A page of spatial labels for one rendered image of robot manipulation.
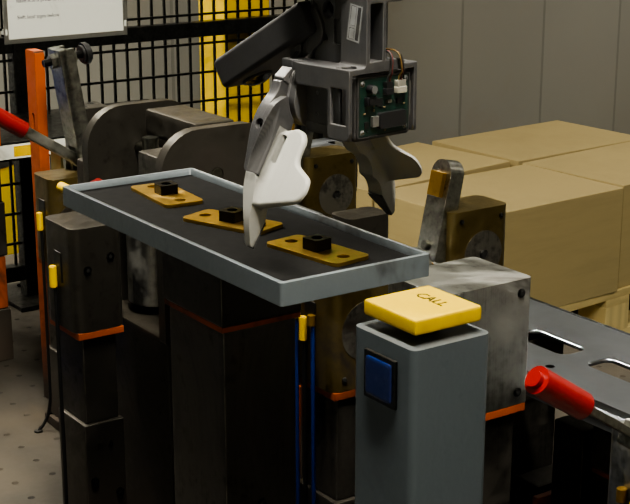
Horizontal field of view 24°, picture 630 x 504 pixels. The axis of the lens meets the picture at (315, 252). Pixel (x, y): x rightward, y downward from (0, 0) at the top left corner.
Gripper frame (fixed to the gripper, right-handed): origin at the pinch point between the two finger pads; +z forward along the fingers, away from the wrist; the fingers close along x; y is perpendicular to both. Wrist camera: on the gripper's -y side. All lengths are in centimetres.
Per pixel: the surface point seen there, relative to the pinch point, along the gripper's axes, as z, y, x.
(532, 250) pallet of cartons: 83, -167, 239
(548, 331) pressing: 17.7, -4.1, 35.4
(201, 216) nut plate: 1.5, -14.0, -0.4
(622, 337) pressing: 17.7, 2.0, 39.4
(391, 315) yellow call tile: 2.1, 14.3, -6.2
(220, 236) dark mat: 1.8, -8.7, -2.6
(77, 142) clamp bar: 8, -76, 28
